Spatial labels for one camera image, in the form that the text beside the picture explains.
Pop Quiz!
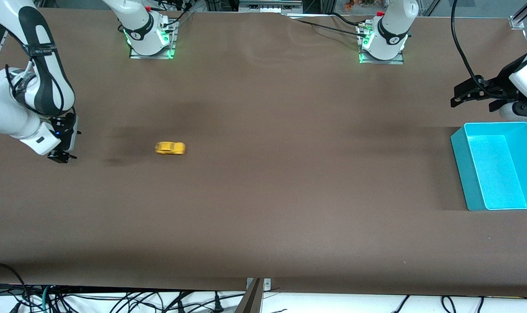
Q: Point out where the long black table cable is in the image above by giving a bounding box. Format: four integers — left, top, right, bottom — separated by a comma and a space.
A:
295, 18, 365, 37

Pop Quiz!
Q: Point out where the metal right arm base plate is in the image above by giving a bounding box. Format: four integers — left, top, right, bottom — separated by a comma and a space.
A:
129, 20, 177, 60

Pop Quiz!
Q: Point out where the dark table leg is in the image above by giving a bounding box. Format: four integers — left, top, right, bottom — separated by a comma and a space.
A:
235, 278, 264, 313

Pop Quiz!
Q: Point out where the black hanging gripper cable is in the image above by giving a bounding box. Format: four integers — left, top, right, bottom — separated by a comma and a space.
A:
450, 0, 507, 98

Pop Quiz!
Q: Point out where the yellow beetle toy car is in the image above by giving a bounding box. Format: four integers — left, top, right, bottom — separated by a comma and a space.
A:
154, 141, 187, 156

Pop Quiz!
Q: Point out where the large table cover mat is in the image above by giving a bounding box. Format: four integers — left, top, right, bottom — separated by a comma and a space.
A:
0, 7, 527, 299

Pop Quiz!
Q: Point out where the short black table cable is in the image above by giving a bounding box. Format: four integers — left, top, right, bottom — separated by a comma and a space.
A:
330, 11, 361, 28

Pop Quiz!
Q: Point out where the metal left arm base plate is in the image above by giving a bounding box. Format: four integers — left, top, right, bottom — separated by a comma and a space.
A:
358, 22, 405, 65

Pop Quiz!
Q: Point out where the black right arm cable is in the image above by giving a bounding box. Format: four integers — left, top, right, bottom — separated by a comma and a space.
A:
4, 60, 78, 127

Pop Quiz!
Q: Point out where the black curved floor cable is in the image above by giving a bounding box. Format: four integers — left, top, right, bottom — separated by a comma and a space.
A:
0, 262, 31, 313

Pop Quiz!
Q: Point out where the grey metal frame box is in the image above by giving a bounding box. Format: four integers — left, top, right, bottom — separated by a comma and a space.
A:
239, 0, 304, 14

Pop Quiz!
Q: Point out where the metal table edge bracket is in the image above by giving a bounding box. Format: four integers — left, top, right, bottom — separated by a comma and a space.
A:
246, 278, 272, 292

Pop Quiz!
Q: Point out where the teal plastic storage bin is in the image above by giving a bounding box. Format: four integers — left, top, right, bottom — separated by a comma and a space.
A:
450, 122, 527, 212

